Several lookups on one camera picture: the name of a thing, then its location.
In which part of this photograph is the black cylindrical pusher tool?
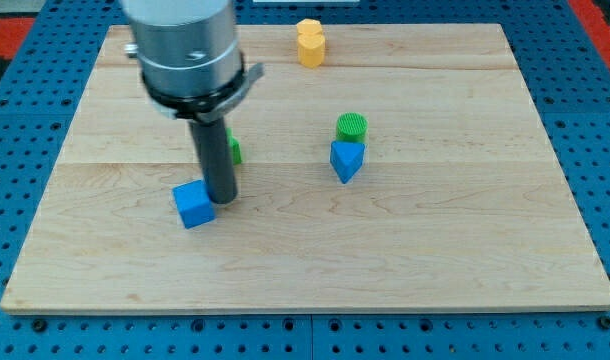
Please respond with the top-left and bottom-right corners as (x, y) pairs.
(189, 118), (238, 205)

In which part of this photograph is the green block behind tool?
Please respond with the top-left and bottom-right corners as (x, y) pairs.
(226, 128), (243, 165)

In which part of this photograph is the yellow hexagon block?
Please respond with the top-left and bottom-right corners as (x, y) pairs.
(296, 18), (323, 36)

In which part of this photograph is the wooden board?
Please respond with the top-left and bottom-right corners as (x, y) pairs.
(0, 23), (610, 315)

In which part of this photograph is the blue cube block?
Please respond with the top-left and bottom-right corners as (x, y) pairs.
(172, 180), (216, 229)

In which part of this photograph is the yellow heart block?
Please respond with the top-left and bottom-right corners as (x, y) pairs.
(297, 34), (326, 68)

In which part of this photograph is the green cylinder block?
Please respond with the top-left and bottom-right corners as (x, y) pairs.
(336, 112), (368, 143)

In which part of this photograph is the blue triangle block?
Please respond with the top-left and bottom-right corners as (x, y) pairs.
(330, 140), (366, 184)

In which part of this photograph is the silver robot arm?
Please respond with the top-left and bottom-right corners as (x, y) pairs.
(121, 0), (264, 123)

